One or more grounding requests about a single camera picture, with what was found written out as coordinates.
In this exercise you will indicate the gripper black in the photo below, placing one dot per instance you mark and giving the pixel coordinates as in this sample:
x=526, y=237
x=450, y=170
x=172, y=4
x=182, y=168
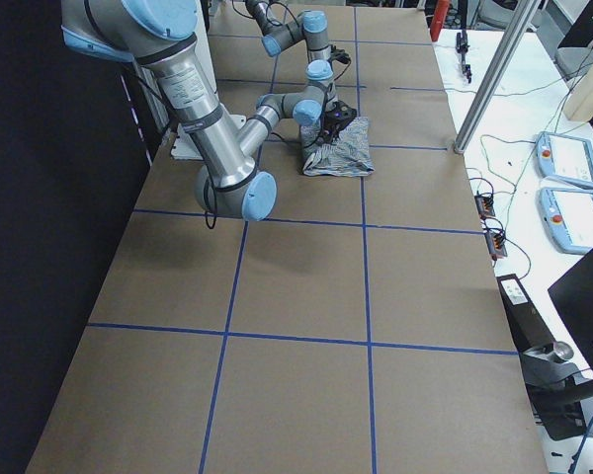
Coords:
x=328, y=129

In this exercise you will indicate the striped polo shirt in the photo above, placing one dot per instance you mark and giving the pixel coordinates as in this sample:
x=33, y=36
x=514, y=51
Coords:
x=348, y=155

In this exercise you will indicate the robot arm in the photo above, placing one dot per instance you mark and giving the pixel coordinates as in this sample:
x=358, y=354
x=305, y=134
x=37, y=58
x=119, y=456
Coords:
x=162, y=37
x=308, y=25

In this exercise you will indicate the black clamp tool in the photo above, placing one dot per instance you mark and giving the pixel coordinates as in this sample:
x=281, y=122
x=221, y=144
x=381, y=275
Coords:
x=462, y=45

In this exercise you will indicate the red cylinder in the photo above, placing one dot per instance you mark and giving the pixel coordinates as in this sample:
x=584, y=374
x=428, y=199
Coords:
x=438, y=19

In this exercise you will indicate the upper orange connector box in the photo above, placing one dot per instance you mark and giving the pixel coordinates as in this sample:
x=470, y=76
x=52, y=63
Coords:
x=485, y=205

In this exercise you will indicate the orange connector box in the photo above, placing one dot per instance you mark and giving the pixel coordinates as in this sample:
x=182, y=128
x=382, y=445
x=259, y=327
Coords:
x=485, y=205
x=495, y=241

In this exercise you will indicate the lower orange connector box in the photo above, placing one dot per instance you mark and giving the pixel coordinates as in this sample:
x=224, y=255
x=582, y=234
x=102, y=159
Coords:
x=495, y=241

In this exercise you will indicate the upper teach pendant tablet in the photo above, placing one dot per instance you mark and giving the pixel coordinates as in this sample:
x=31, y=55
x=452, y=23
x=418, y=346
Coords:
x=566, y=159

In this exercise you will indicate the teach pendant tablet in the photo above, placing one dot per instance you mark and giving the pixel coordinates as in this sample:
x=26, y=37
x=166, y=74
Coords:
x=568, y=218
x=566, y=159

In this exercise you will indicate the lower teach pendant tablet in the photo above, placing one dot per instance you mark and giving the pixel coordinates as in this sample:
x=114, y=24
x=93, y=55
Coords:
x=568, y=218

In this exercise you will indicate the black device with label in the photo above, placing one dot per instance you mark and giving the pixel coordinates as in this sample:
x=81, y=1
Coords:
x=528, y=329

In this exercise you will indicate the black monitor on stand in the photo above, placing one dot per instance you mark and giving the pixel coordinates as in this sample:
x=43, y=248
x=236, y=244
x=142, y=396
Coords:
x=562, y=394

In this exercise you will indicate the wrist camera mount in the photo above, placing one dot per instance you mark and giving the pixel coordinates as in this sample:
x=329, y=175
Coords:
x=339, y=55
x=343, y=115

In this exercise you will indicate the aluminium frame post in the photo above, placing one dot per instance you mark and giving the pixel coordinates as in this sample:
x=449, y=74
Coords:
x=506, y=48

